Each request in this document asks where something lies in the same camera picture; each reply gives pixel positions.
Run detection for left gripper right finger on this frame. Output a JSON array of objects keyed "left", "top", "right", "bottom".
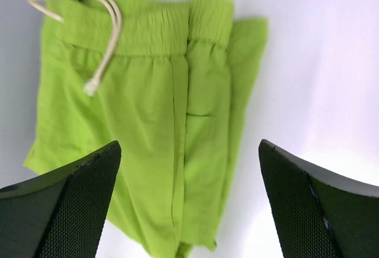
[{"left": 258, "top": 140, "right": 378, "bottom": 258}]

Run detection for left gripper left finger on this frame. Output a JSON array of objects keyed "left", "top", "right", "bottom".
[{"left": 1, "top": 141, "right": 121, "bottom": 258}]

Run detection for lime green shorts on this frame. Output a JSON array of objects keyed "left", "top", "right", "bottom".
[{"left": 24, "top": 0, "right": 268, "bottom": 257}]

